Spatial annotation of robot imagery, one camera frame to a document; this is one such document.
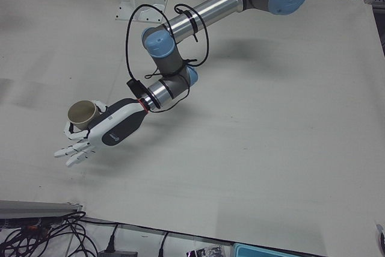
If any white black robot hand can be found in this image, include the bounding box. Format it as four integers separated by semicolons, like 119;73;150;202
54;99;150;168

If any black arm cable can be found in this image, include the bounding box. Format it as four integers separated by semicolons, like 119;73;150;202
125;3;211;113

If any teal plastic bin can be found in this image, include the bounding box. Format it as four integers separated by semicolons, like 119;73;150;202
232;242;304;257

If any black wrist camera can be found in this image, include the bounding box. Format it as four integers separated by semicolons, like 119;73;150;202
126;78;146;100

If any black power plug cable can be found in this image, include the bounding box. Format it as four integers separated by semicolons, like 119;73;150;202
85;219;121;253
158;230;171;256

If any black power adapter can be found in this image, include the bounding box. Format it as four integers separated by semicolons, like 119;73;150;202
98;249;138;257

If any beige paper cup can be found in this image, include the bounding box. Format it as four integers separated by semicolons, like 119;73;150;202
67;100;102;130

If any black white printed card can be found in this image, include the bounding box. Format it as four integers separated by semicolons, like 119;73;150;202
185;246;227;257

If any aluminium profile post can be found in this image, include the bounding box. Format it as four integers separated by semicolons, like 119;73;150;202
0;199;84;219

